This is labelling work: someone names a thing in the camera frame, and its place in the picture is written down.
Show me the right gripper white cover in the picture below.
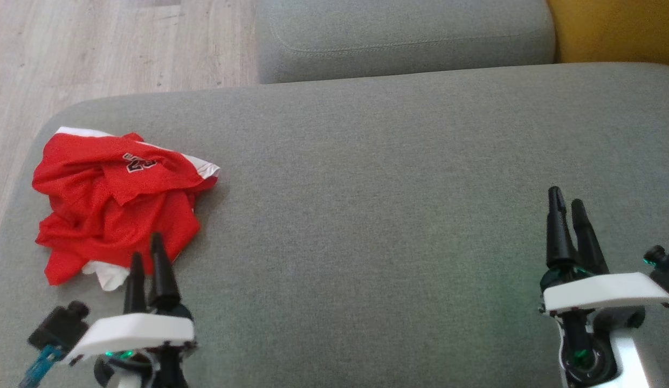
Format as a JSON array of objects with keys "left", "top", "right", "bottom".
[{"left": 539, "top": 186, "right": 669, "bottom": 345}]

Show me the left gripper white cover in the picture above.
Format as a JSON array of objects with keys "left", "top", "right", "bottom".
[{"left": 64, "top": 232, "right": 198, "bottom": 378}]

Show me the red and white basketball jersey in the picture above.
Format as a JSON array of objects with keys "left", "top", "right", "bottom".
[{"left": 32, "top": 126, "right": 221, "bottom": 292}]

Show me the grey fabric sofa seat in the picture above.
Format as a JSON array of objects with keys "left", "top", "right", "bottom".
[{"left": 0, "top": 62, "right": 669, "bottom": 388}]

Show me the yellow cushion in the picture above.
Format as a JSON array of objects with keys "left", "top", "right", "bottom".
[{"left": 547, "top": 0, "right": 669, "bottom": 68}]

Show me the grey sofa cushion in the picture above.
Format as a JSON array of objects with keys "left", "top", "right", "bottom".
[{"left": 256, "top": 0, "right": 556, "bottom": 85}]

